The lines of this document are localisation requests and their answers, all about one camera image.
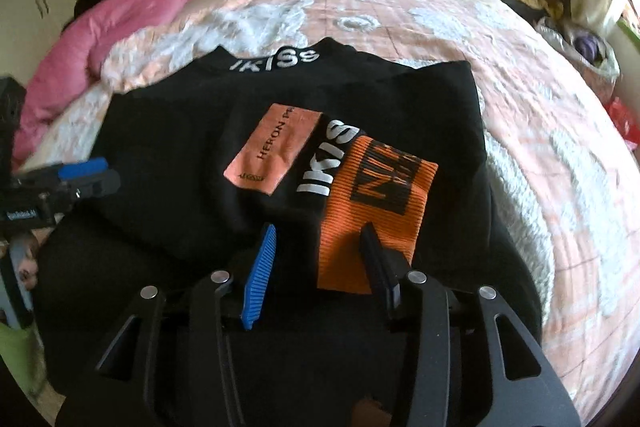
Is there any floral bag with clothes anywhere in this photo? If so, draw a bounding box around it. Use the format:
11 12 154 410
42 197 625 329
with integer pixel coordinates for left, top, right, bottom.
535 17 620 105

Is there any pink white bedspread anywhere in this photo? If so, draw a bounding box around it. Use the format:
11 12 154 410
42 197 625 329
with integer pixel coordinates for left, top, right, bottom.
27 0 639 421

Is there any green sleeve left forearm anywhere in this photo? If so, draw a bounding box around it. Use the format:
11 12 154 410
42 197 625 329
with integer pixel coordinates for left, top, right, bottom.
1 323 43 398

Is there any pink quilt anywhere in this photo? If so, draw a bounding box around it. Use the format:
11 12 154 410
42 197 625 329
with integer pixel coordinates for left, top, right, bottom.
11 0 191 169

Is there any right hand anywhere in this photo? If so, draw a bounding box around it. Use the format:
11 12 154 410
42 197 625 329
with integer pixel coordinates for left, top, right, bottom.
350 398 392 427

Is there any red plastic bag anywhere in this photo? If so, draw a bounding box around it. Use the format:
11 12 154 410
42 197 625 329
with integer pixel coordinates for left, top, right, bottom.
605 96 640 145

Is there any black sweater with orange cuffs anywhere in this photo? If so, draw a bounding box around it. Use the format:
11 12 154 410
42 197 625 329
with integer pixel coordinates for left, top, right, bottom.
34 39 542 426

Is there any left hand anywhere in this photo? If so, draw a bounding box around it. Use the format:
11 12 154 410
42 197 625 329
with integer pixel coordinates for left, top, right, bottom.
1 232 40 291

